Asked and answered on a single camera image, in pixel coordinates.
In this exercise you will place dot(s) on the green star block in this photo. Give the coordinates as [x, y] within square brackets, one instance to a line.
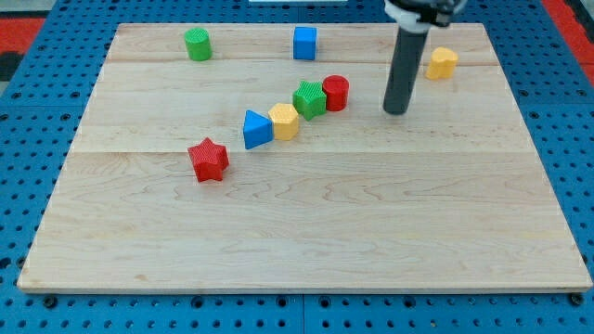
[309, 99]

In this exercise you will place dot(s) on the red star block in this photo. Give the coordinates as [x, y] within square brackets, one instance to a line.
[209, 160]

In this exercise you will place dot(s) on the blue cube block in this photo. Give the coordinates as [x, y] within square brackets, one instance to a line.
[304, 43]

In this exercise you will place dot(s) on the yellow hexagon block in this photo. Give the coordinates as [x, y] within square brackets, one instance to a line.
[285, 119]

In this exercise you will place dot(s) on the blue triangle block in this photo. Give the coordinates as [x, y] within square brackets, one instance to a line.
[257, 130]

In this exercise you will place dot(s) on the wooden board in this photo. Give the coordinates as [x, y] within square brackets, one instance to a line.
[450, 197]

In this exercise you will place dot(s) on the red cylinder block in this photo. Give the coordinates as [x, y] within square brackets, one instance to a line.
[336, 88]

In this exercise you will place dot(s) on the green cylinder block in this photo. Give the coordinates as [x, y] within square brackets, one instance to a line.
[198, 44]

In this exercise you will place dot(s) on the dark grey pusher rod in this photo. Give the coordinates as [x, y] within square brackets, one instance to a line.
[404, 69]

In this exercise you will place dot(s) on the yellow heart block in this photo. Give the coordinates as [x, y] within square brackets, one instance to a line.
[443, 63]

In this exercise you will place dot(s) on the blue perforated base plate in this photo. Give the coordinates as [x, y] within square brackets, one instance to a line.
[44, 102]

